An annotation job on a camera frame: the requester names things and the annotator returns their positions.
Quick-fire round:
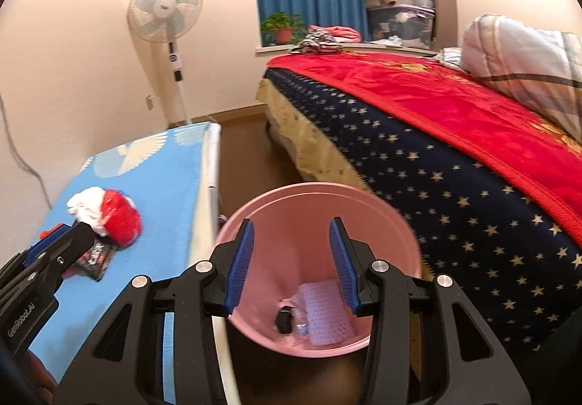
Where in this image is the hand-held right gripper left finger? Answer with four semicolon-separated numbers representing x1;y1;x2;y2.
55;218;255;405

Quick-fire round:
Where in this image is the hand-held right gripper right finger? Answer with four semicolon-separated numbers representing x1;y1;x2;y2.
328;217;533;405

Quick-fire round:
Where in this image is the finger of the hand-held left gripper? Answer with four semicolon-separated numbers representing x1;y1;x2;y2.
25;225;76;264
0;220;97;297

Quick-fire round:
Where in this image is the black snack packet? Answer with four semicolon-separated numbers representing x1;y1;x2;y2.
68;238;116;282

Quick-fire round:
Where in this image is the pink plastic bin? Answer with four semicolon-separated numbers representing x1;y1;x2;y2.
214;181;423;359

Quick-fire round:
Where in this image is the red and white bag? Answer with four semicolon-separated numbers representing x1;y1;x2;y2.
67;187;143;247

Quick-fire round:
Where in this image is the person's left hand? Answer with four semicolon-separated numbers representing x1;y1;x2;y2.
23;348;60;405

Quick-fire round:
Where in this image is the white bubble wrap sheet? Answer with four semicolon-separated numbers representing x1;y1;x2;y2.
298;280;358;346

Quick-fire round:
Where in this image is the small black lump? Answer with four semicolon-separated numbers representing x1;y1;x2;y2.
274;307;296;335

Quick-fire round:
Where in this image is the clear plastic scrap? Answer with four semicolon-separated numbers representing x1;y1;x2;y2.
293;311;312;337

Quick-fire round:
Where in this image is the white table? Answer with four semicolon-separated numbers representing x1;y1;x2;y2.
191;122;244;405

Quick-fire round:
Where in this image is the blue cloth with white fans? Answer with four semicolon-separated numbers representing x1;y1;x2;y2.
25;122;223;405

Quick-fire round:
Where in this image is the bed with starry blanket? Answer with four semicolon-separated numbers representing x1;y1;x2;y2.
264;68;582;353

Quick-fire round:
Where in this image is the tan bed sheet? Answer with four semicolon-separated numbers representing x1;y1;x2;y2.
255;78;369;194

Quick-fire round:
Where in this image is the red blanket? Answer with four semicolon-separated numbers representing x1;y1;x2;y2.
266;51;582;249

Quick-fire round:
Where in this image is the striped cloth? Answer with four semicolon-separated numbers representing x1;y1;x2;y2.
290;32;344;55

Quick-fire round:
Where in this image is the pink folded cloth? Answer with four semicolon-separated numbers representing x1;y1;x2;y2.
308;25;362;44

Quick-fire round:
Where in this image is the potted green plant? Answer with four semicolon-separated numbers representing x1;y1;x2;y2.
260;12;306;46

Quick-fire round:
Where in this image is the clear storage box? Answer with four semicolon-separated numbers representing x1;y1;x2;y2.
366;4;436;52

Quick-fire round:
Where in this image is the white standing fan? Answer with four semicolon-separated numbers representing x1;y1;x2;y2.
127;0;204;128

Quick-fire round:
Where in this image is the striped pillow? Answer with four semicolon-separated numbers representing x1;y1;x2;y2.
439;14;582;139

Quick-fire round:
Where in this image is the grey wall cable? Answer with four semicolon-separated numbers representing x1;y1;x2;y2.
0;91;53;210

